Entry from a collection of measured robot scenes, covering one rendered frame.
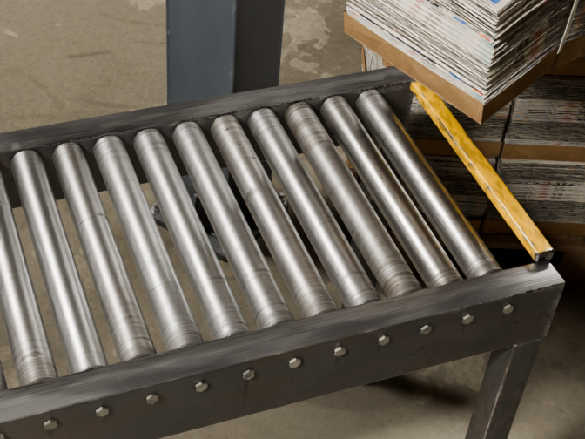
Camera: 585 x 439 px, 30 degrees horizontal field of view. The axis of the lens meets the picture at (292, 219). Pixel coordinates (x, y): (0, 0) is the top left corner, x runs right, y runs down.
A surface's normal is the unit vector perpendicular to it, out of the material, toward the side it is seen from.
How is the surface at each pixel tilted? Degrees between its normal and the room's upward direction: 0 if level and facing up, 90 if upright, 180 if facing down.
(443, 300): 0
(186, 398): 90
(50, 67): 0
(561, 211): 90
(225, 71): 90
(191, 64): 90
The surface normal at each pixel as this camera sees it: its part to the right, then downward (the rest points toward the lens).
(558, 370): 0.07, -0.72
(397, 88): 0.35, 0.66
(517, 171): 0.01, 0.69
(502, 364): -0.93, 0.19
